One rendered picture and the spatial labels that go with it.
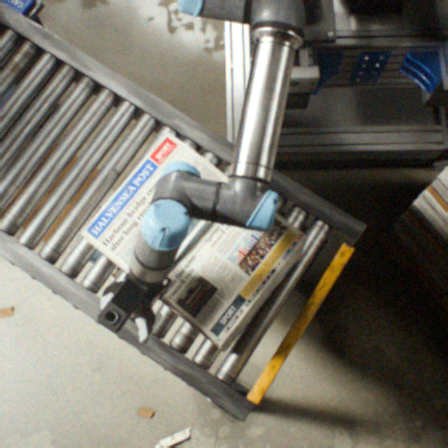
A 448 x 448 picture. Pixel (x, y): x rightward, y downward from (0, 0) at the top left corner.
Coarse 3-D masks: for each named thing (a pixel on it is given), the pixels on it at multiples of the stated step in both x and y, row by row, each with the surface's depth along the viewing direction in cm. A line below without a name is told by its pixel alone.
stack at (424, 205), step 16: (416, 208) 187; (432, 208) 178; (400, 224) 207; (432, 224) 184; (384, 240) 227; (400, 240) 214; (416, 240) 204; (400, 256) 223; (416, 256) 211; (432, 256) 200; (416, 272) 218; (432, 272) 207; (432, 288) 216; (432, 304) 224
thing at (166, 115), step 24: (24, 24) 167; (48, 48) 165; (72, 48) 165; (96, 72) 163; (120, 96) 162; (144, 96) 161; (168, 120) 160; (192, 120) 160; (216, 144) 158; (288, 192) 154; (312, 216) 154; (336, 216) 153; (336, 240) 159
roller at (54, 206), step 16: (128, 112) 161; (112, 128) 159; (96, 144) 158; (112, 144) 161; (80, 160) 157; (96, 160) 158; (80, 176) 156; (64, 192) 155; (48, 208) 154; (64, 208) 156; (32, 224) 153; (48, 224) 154; (32, 240) 152
